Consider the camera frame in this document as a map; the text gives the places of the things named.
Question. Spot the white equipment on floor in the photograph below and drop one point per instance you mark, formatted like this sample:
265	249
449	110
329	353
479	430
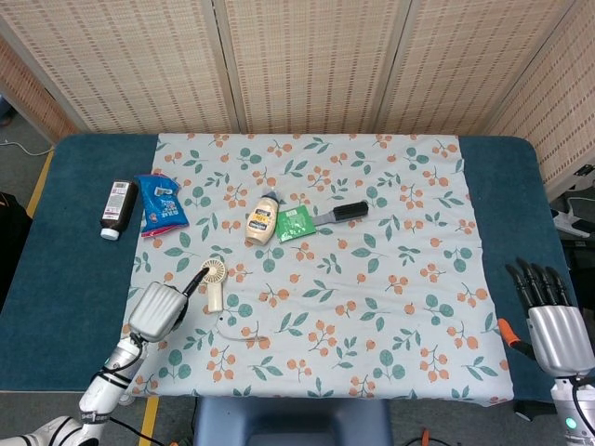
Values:
569	223

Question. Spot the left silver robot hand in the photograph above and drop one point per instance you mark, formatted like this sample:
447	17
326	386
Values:
158	309

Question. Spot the grey brush black bristles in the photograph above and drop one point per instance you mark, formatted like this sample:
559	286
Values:
344	213

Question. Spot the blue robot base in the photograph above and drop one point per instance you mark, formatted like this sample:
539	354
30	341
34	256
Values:
294	420

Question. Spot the dark bottle white cap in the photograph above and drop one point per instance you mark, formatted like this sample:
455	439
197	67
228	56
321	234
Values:
118	209

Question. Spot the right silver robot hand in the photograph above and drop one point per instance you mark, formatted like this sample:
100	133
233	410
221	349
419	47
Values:
553	325

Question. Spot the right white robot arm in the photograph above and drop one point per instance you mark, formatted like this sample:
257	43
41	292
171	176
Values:
574	409

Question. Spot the floral patterned tablecloth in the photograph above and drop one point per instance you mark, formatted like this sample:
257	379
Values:
316	279

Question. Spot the cream mayonnaise squeeze bottle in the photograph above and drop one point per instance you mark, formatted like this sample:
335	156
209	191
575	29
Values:
263	222

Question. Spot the green sachet packet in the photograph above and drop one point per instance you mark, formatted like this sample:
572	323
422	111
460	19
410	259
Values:
294	225

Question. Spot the teal table cover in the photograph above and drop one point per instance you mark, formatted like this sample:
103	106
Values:
70	260

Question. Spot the blue snack bag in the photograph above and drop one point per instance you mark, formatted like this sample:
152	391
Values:
162	206

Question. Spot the woven bamboo folding screen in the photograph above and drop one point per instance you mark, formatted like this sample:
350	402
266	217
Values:
297	65

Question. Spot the small white handheld fan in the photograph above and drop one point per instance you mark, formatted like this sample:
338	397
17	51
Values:
215	290

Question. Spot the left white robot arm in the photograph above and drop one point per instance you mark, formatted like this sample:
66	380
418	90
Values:
88	399

